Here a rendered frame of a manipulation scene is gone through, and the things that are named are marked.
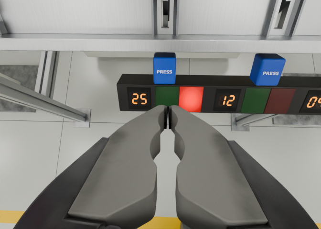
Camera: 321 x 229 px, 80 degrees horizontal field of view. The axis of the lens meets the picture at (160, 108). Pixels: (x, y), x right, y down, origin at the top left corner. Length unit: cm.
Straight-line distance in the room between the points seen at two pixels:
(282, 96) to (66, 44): 25
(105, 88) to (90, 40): 79
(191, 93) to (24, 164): 96
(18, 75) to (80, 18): 100
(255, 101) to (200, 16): 13
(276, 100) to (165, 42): 16
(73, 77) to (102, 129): 30
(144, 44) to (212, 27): 7
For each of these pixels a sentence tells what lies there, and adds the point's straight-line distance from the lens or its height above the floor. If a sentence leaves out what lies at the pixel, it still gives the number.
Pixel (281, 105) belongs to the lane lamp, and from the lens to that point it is 29.
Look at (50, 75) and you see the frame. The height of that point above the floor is 31.
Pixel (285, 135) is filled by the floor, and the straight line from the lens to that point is 105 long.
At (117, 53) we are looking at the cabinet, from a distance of 93.
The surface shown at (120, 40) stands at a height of 74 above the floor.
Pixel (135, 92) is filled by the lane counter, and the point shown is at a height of 66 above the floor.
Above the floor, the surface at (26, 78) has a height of 1.
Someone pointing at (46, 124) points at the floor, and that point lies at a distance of 107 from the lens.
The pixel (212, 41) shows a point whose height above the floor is 73.
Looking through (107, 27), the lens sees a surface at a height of 72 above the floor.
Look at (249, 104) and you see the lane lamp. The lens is 27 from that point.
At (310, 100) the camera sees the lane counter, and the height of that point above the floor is 66.
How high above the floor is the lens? 90
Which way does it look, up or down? 78 degrees down
